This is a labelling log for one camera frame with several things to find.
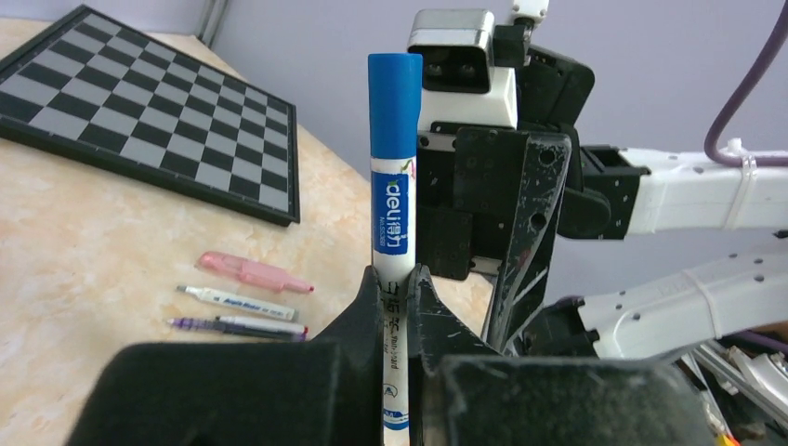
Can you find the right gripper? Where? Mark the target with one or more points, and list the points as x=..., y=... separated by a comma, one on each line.
x=493, y=199

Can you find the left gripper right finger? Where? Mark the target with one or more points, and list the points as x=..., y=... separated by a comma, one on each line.
x=463, y=392

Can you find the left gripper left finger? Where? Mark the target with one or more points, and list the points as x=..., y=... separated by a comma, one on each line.
x=326, y=391

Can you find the purple pen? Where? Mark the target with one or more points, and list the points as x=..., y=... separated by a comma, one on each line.
x=215, y=326

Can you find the red cap white marker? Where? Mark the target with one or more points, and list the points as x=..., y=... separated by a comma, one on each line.
x=240, y=302

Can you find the pink highlighter pen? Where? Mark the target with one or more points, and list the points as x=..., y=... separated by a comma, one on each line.
x=251, y=272

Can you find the blue cap whiteboard marker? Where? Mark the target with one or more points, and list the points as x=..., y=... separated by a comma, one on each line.
x=394, y=92

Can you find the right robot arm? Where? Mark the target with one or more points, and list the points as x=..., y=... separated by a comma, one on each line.
x=715, y=292

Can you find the black grey chessboard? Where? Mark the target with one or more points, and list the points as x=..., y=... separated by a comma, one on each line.
x=94, y=90

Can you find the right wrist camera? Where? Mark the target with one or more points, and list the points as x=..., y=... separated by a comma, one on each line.
x=461, y=84

